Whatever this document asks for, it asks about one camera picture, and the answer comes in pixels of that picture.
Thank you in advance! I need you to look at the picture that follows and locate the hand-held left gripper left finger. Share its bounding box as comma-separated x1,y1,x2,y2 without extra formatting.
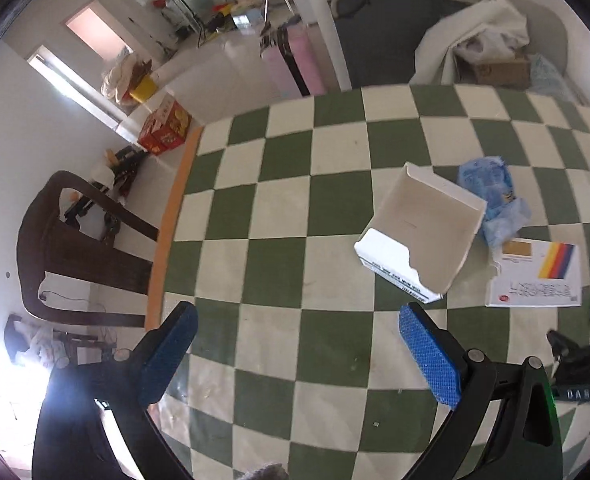
32,301,199,480

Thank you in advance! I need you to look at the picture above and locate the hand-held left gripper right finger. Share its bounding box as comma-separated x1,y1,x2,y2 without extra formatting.
398,303,564,480

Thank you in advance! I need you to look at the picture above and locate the white box with colour stripes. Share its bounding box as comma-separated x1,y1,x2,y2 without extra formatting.
485,238,582,308

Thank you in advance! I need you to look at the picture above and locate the white cardboard box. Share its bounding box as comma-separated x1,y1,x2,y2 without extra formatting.
354,162,488,305

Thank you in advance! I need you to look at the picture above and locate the dark wooden chair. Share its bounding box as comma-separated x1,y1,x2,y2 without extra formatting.
16,170,160,331

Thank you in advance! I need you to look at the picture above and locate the green white checkered tablecloth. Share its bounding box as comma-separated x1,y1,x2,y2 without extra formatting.
145,84,590,480

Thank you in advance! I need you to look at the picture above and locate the grey slipper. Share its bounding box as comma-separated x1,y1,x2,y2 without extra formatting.
235,462,291,480

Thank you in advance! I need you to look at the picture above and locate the blue crumpled wrapper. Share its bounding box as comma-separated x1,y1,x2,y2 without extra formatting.
457,156,532,247

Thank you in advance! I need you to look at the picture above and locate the red cardboard box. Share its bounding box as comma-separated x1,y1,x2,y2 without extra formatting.
138,100,193,155

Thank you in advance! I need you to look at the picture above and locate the yellow bin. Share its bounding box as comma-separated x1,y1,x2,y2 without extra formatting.
129,76,158,103

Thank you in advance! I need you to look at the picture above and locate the pile of bedding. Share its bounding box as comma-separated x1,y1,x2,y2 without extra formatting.
100,55,150,100

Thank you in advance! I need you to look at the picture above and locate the brown cardboard box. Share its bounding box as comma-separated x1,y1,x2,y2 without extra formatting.
455,55,533,88

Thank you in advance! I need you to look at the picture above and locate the pale blue plastic bag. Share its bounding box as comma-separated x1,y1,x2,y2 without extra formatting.
529,54,576,103

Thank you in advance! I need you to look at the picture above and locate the grey chair with white cloth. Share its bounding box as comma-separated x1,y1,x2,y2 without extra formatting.
324,0,486,92

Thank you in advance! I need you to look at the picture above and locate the pink suitcase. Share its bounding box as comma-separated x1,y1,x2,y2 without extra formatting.
285,22,327,97

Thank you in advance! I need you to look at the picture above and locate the white cloth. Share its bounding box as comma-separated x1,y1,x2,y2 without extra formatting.
409,0,530,86

